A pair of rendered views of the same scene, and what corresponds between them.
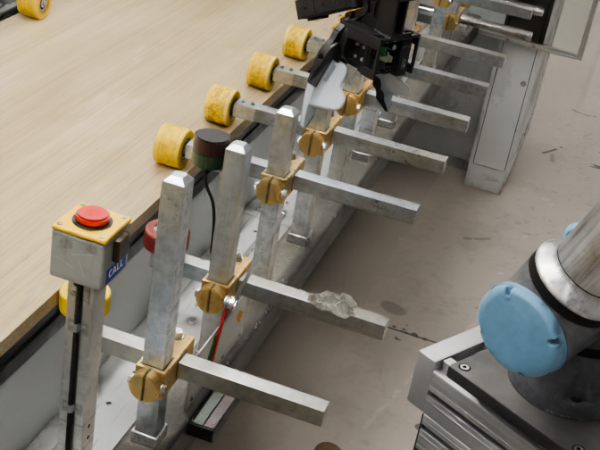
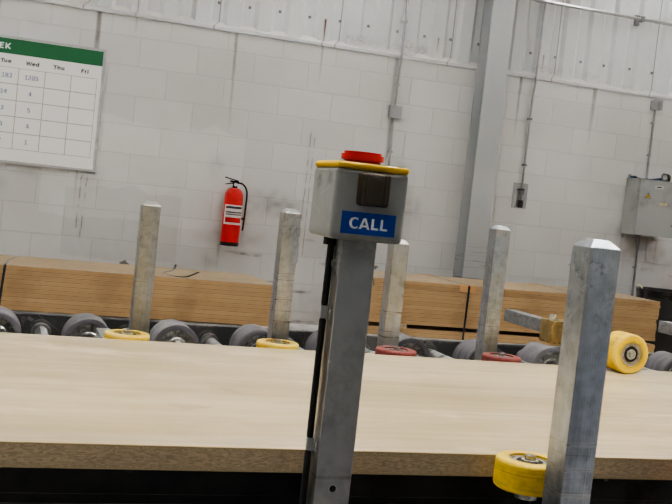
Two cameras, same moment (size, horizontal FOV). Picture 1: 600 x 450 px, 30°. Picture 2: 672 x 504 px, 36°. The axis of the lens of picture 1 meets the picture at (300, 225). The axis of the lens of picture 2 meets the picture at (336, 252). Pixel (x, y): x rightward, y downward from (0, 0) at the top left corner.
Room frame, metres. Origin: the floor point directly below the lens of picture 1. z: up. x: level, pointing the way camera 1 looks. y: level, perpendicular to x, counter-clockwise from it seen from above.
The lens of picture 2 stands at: (0.62, -0.56, 1.19)
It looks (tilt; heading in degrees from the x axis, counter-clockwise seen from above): 3 degrees down; 58
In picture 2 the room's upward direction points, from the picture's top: 6 degrees clockwise
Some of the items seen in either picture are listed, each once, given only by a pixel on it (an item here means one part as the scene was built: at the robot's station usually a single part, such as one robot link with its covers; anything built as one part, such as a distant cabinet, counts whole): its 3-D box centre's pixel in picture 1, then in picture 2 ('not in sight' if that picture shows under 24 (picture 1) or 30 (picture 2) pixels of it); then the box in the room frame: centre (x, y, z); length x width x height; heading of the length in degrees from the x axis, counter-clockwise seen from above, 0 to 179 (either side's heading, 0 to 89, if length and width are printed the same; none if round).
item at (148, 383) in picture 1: (162, 366); not in sight; (1.42, 0.17, 0.83); 0.13 x 0.06 x 0.05; 166
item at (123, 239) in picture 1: (120, 246); (373, 190); (1.14, 0.20, 1.20); 0.03 x 0.01 x 0.03; 166
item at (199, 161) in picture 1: (210, 155); not in sight; (1.65, 0.16, 1.09); 0.06 x 0.06 x 0.02
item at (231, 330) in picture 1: (218, 347); not in sight; (1.61, 0.10, 0.75); 0.26 x 0.01 x 0.10; 166
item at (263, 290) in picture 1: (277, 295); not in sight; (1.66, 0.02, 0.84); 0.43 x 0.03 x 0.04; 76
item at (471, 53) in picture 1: (437, 44); not in sight; (2.87, -0.28, 0.95); 0.36 x 0.03 x 0.03; 76
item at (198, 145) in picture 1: (212, 142); not in sight; (1.65, 0.16, 1.11); 0.06 x 0.06 x 0.02
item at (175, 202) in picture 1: (162, 316); (569, 471); (1.40, 0.18, 0.93); 0.03 x 0.03 x 0.48; 76
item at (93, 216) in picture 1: (92, 219); (362, 161); (1.15, 0.24, 1.22); 0.04 x 0.04 x 0.02
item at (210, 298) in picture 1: (222, 283); not in sight; (1.66, 0.12, 0.85); 0.13 x 0.06 x 0.05; 166
